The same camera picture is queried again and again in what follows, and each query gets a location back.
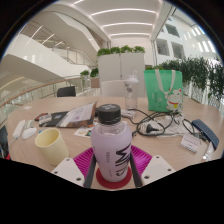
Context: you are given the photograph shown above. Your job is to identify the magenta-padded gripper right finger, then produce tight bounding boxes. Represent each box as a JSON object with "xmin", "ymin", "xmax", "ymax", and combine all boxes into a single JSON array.
[{"xmin": 129, "ymin": 144, "xmax": 177, "ymax": 188}]

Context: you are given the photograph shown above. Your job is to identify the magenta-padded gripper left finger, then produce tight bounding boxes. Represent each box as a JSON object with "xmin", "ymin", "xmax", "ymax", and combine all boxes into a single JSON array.
[{"xmin": 50, "ymin": 146, "xmax": 98, "ymax": 189}]

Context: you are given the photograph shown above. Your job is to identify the purple drink bottle black cap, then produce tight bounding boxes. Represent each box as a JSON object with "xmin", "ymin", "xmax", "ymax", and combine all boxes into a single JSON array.
[{"xmin": 90, "ymin": 103, "xmax": 133, "ymax": 183}]

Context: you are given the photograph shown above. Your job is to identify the pale yellow mug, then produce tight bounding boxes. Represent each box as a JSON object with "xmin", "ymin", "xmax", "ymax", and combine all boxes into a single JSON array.
[{"xmin": 34, "ymin": 127, "xmax": 70, "ymax": 167}]

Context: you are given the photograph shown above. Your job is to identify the white printed card packet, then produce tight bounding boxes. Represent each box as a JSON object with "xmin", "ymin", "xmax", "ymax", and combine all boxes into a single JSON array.
[{"xmin": 180, "ymin": 133, "xmax": 202, "ymax": 154}]

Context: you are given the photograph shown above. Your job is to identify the flat round red coaster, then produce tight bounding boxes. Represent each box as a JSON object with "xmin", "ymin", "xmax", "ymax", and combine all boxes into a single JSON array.
[{"xmin": 95, "ymin": 166, "xmax": 133, "ymax": 190}]

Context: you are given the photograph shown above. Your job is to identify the black notebook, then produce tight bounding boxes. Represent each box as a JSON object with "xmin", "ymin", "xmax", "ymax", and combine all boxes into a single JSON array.
[{"xmin": 38, "ymin": 110, "xmax": 69, "ymax": 128}]

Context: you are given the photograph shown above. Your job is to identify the white computer mouse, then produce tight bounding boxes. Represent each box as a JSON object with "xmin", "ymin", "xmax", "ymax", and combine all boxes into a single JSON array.
[{"xmin": 21, "ymin": 127, "xmax": 38, "ymax": 140}]

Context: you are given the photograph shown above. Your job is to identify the clear plastic packet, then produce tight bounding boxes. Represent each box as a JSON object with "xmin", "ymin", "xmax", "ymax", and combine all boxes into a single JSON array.
[{"xmin": 201, "ymin": 141, "xmax": 216, "ymax": 163}]

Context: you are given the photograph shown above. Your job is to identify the open brown booklet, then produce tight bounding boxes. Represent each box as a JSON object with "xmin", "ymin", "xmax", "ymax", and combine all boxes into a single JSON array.
[{"xmin": 55, "ymin": 101, "xmax": 98, "ymax": 129}]

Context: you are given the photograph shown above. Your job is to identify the small black red case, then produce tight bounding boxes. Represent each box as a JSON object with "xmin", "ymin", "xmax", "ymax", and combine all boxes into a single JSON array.
[{"xmin": 34, "ymin": 112, "xmax": 49, "ymax": 122}]

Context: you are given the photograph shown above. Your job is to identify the dark blue keyboard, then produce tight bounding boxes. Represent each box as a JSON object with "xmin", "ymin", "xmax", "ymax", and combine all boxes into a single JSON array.
[{"xmin": 191, "ymin": 118, "xmax": 220, "ymax": 151}]

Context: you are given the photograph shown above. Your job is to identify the long white device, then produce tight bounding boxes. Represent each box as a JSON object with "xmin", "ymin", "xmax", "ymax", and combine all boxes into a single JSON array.
[{"xmin": 12, "ymin": 119, "xmax": 27, "ymax": 140}]

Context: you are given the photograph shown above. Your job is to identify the red and black chair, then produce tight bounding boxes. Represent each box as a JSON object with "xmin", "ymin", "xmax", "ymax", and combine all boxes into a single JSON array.
[{"xmin": 0, "ymin": 124, "xmax": 9, "ymax": 159}]

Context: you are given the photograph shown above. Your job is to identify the green tote bag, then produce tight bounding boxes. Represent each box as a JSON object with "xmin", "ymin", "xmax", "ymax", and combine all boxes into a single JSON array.
[{"xmin": 143, "ymin": 68, "xmax": 185, "ymax": 113}]

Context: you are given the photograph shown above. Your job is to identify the black office chair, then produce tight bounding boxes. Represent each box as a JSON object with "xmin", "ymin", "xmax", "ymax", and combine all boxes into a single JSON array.
[{"xmin": 56, "ymin": 85, "xmax": 77, "ymax": 98}]

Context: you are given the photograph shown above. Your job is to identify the clear tumbler with white lid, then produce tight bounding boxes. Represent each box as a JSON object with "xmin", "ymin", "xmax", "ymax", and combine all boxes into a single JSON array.
[{"xmin": 123, "ymin": 70, "xmax": 140, "ymax": 111}]

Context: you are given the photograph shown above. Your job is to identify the glass railing with wooden handrail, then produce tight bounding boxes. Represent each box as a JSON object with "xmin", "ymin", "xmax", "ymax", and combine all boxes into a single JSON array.
[{"xmin": 0, "ymin": 75, "xmax": 98, "ymax": 114}]

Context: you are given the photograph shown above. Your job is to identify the white chair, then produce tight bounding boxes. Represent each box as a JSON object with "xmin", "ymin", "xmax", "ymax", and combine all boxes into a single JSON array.
[{"xmin": 99, "ymin": 79, "xmax": 128, "ymax": 98}]

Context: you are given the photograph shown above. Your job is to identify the brown planter with green plants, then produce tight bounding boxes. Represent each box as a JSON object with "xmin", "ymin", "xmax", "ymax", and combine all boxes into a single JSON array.
[{"xmin": 79, "ymin": 67, "xmax": 100, "ymax": 89}]

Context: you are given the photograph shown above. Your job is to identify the row of green hedge plants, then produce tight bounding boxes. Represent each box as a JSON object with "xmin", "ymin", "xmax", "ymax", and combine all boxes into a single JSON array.
[{"xmin": 151, "ymin": 55, "xmax": 224, "ymax": 113}]

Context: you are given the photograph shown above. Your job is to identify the white planter cabinet with plants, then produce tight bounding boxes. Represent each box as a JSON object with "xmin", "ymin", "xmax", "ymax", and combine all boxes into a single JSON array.
[{"xmin": 96, "ymin": 45, "xmax": 147, "ymax": 98}]

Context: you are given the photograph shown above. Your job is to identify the ceiling light strips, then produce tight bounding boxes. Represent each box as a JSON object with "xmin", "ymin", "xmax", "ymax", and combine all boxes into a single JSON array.
[{"xmin": 73, "ymin": 0, "xmax": 158, "ymax": 38}]

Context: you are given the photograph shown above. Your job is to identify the black cable bundle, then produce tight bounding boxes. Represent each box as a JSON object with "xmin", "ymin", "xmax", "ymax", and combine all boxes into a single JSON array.
[{"xmin": 128, "ymin": 108, "xmax": 201, "ymax": 138}]

